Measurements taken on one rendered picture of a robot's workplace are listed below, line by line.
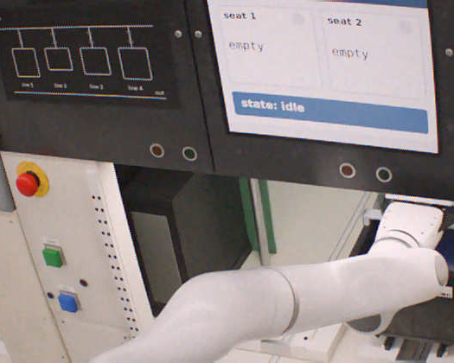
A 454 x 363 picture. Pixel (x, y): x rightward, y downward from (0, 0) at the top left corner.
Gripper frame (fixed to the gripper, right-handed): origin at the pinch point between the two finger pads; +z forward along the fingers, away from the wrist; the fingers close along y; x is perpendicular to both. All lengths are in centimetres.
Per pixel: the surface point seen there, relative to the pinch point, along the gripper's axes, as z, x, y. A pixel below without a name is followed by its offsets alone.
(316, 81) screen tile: -31.5, 36.4, -3.7
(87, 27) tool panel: -33, 43, -35
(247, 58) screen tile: -32, 39, -12
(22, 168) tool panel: -34, 18, -55
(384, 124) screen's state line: -31.1, 31.4, 4.7
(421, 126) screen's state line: -30.8, 31.7, 9.6
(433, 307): -9.7, -15.7, 4.5
